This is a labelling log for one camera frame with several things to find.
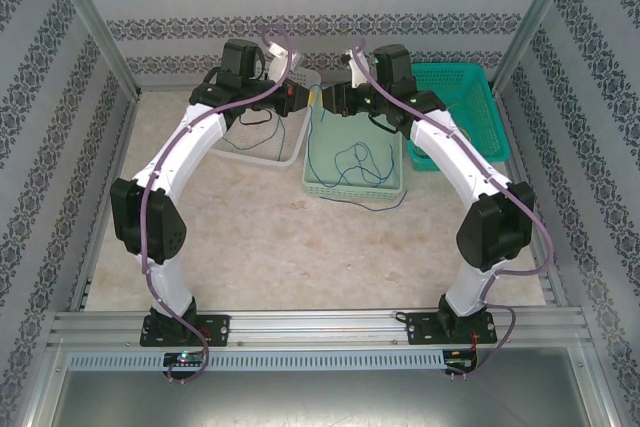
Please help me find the grey metal sheet panel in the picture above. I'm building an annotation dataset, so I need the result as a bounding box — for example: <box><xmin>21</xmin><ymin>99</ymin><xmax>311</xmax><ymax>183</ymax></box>
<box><xmin>19</xmin><ymin>346</ymin><xmax>619</xmax><ymax>427</ymax></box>

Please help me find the grey slotted cable duct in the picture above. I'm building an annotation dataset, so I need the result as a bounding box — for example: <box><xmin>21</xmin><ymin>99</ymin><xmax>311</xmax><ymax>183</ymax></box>
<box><xmin>67</xmin><ymin>349</ymin><xmax>446</xmax><ymax>371</ymax></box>

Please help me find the thin yellow cable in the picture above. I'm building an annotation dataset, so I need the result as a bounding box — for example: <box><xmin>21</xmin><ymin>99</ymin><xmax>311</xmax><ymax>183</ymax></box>
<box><xmin>448</xmin><ymin>102</ymin><xmax>476</xmax><ymax>142</ymax></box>

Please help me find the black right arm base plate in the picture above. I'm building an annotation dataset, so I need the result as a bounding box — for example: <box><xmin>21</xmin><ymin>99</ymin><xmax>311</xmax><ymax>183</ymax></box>
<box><xmin>407</xmin><ymin>311</ymin><xmax>497</xmax><ymax>347</ymax></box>

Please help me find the aluminium side rail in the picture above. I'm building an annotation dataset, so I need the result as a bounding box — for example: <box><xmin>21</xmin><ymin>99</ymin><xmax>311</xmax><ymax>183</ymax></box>
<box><xmin>67</xmin><ymin>91</ymin><xmax>141</xmax><ymax>311</ymax></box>
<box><xmin>497</xmin><ymin>89</ymin><xmax>569</xmax><ymax>307</ymax></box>

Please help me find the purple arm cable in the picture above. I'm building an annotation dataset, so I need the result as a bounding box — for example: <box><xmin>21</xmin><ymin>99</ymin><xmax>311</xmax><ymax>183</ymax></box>
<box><xmin>352</xmin><ymin>38</ymin><xmax>556</xmax><ymax>378</ymax></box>
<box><xmin>141</xmin><ymin>24</ymin><xmax>294</xmax><ymax>384</ymax></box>

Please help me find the teal plastic mesh basket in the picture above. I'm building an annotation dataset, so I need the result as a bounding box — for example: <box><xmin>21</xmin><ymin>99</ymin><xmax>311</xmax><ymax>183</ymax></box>
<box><xmin>407</xmin><ymin>63</ymin><xmax>511</xmax><ymax>173</ymax></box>

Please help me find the mint green perforated basket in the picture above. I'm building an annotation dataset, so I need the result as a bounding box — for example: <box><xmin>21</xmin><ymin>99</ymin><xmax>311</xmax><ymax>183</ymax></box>
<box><xmin>302</xmin><ymin>96</ymin><xmax>405</xmax><ymax>201</ymax></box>

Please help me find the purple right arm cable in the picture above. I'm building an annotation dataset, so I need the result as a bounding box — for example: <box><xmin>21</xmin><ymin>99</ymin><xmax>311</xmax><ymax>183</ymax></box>
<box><xmin>352</xmin><ymin>38</ymin><xmax>556</xmax><ymax>378</ymax></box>

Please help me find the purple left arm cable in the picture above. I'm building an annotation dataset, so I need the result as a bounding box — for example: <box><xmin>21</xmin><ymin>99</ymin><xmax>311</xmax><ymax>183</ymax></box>
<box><xmin>141</xmin><ymin>24</ymin><xmax>294</xmax><ymax>384</ymax></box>

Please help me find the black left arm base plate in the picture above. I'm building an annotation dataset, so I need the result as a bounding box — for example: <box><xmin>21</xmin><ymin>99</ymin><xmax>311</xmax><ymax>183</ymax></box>
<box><xmin>139</xmin><ymin>314</ymin><xmax>231</xmax><ymax>348</ymax></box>

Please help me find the white plastic mesh basket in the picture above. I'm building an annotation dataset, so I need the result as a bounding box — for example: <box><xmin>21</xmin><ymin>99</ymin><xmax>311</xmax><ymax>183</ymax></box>
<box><xmin>212</xmin><ymin>66</ymin><xmax>322</xmax><ymax>168</ymax></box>

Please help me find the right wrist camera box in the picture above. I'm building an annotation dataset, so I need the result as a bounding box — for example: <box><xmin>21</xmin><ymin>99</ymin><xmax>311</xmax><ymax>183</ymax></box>
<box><xmin>342</xmin><ymin>48</ymin><xmax>375</xmax><ymax>89</ymax></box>

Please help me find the thin blue cable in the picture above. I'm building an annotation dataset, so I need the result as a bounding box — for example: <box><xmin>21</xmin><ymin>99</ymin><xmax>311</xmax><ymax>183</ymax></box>
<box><xmin>304</xmin><ymin>114</ymin><xmax>351</xmax><ymax>188</ymax></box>
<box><xmin>333</xmin><ymin>142</ymin><xmax>407</xmax><ymax>212</ymax></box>

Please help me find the aluminium mounting rail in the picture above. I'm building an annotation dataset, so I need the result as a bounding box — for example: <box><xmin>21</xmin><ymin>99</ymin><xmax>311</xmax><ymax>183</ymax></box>
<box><xmin>47</xmin><ymin>309</ymin><xmax>594</xmax><ymax>348</ymax></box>

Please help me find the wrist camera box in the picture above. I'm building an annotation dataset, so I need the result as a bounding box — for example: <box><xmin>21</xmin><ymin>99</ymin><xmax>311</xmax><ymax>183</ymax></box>
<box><xmin>264</xmin><ymin>40</ymin><xmax>304</xmax><ymax>84</ymax></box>
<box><xmin>342</xmin><ymin>48</ymin><xmax>375</xmax><ymax>89</ymax></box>

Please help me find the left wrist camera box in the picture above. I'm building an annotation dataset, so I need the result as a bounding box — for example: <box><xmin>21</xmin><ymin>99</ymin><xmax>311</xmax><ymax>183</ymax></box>
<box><xmin>264</xmin><ymin>40</ymin><xmax>304</xmax><ymax>84</ymax></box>

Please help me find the aluminium frame post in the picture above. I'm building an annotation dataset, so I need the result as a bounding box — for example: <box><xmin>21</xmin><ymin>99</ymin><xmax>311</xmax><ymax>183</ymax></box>
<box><xmin>491</xmin><ymin>0</ymin><xmax>585</xmax><ymax>94</ymax></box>
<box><xmin>39</xmin><ymin>0</ymin><xmax>142</xmax><ymax>98</ymax></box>

